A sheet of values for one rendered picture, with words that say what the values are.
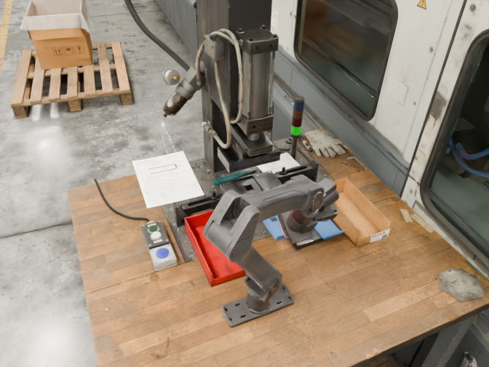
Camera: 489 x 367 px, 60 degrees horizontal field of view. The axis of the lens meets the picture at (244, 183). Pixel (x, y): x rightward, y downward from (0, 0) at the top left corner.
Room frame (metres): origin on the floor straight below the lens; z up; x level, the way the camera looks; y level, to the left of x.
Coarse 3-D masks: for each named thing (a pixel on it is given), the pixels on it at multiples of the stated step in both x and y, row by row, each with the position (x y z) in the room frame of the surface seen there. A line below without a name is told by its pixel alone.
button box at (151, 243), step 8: (96, 184) 1.22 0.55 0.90; (104, 200) 1.12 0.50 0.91; (112, 208) 1.08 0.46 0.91; (128, 216) 1.04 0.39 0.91; (144, 224) 0.99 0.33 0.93; (152, 224) 0.99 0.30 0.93; (160, 224) 0.99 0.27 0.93; (144, 232) 0.95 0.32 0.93; (152, 232) 0.95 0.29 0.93; (160, 232) 0.95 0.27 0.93; (152, 240) 0.92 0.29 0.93; (160, 240) 0.92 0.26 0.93; (168, 240) 0.92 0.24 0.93; (152, 248) 0.89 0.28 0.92
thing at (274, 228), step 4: (276, 216) 0.98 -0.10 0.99; (268, 220) 0.96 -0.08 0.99; (268, 224) 0.94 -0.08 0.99; (272, 224) 0.94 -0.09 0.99; (276, 224) 0.94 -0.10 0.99; (268, 228) 0.92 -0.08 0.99; (272, 228) 0.92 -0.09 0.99; (276, 228) 0.92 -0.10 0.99; (280, 228) 0.92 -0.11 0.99; (272, 232) 0.90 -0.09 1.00; (276, 232) 0.90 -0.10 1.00; (280, 232) 0.90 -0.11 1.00; (276, 236) 0.88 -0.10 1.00; (280, 236) 0.86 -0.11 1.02; (284, 236) 0.87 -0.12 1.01; (276, 240) 0.87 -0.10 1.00
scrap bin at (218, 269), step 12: (192, 216) 1.00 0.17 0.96; (204, 216) 1.01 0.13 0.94; (192, 228) 1.00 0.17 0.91; (192, 240) 0.92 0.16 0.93; (204, 240) 0.94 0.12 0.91; (204, 252) 0.89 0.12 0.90; (216, 252) 0.90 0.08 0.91; (204, 264) 0.81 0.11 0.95; (216, 264) 0.85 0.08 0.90; (228, 264) 0.85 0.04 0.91; (216, 276) 0.80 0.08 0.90; (228, 276) 0.79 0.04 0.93; (240, 276) 0.80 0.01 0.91
